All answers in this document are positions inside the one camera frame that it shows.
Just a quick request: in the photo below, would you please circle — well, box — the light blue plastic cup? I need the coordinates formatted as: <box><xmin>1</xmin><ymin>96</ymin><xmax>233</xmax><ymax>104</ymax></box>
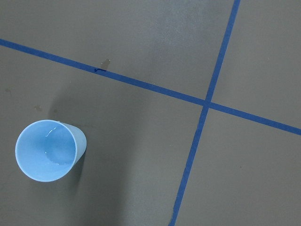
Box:
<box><xmin>15</xmin><ymin>120</ymin><xmax>87</xmax><ymax>182</ymax></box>

